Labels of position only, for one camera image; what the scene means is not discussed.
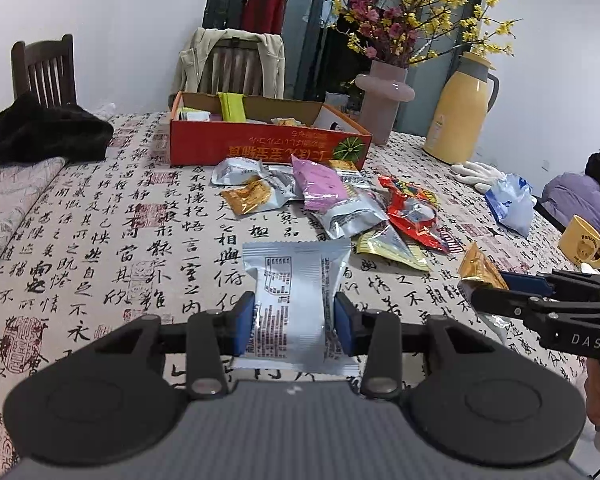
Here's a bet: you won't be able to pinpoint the calligraphy print tablecloth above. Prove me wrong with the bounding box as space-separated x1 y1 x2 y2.
0 111 600 466

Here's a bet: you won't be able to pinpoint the yellow mug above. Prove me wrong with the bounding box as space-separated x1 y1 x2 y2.
557 214 600 271

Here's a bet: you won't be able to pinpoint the pile of snack packets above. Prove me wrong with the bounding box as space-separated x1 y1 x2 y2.
211 154 467 273

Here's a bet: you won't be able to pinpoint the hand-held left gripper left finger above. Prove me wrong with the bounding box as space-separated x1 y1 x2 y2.
99 292 257 402

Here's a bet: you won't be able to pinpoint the beige jacket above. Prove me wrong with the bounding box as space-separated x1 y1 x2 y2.
171 27 287 109

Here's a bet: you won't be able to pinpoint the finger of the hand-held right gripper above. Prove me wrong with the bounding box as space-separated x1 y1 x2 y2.
499 269 600 302
459 279 544 319

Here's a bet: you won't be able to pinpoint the wooden chair with slats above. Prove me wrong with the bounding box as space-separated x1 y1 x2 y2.
206 37 267 99

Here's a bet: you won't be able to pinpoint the dark wooden chair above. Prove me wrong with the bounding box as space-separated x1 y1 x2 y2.
10 33 79 109

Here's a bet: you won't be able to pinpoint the white gloves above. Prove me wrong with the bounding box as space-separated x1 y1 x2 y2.
449 161 507 194

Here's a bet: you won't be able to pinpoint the orange snack packet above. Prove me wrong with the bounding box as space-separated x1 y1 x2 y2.
456 241 511 292

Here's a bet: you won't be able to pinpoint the red cardboard box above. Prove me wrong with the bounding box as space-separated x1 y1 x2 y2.
168 90 374 172

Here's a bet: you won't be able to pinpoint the yellow and pink flower branches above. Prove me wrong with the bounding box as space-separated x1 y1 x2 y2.
286 0 525 70

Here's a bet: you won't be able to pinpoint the black cloth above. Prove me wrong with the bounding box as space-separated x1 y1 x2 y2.
0 90 116 169

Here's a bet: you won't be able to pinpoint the blue and white plastic bag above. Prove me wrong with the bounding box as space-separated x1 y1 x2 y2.
483 173 537 239

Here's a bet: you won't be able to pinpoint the yellow thermos jug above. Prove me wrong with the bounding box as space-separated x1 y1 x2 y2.
422 51 502 166

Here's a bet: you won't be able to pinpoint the green snack packet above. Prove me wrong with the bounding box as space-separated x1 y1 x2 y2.
217 91 247 124

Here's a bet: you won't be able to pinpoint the pink vase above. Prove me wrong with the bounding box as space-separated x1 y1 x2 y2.
354 59 417 147

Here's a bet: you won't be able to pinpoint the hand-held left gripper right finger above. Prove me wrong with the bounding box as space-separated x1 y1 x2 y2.
332 293 487 399

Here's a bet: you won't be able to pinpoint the striped pale cloth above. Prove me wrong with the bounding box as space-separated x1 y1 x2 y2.
0 156 70 288

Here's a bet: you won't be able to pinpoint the silver snack packet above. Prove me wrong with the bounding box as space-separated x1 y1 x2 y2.
224 239 362 379

